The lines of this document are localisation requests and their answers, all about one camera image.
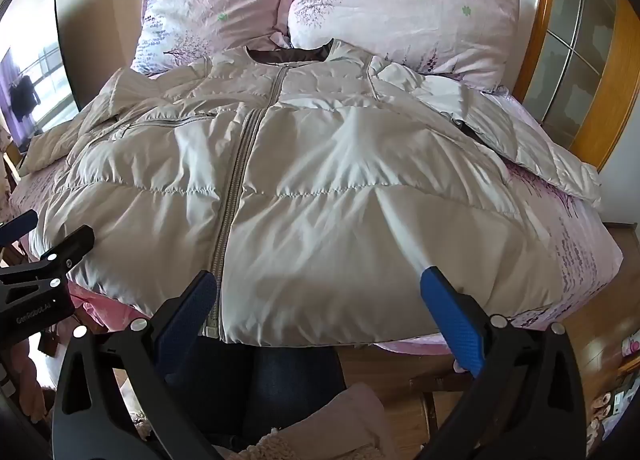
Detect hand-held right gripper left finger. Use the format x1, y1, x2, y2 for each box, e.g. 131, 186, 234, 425
52, 270, 261, 460

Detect wooden headboard with glass panels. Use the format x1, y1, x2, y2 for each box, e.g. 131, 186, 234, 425
442, 0, 640, 172

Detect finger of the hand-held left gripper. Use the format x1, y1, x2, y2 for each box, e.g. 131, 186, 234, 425
0, 210, 40, 247
0, 224, 96, 302

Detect white puffer jacket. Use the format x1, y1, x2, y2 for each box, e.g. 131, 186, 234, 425
20, 39, 603, 347

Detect pink floral bed sheet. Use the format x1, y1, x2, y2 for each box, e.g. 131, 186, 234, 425
10, 90, 626, 356

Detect beige fleece clothing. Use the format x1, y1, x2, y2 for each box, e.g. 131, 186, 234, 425
235, 384, 387, 460

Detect person's leg in dark jeans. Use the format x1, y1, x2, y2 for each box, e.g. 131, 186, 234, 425
239, 340, 347, 443

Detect pink floral pillow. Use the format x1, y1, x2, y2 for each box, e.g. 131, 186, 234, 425
284, 0, 522, 92
132, 0, 297, 77

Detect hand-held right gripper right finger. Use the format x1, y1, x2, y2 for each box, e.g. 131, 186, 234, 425
419, 265, 593, 460

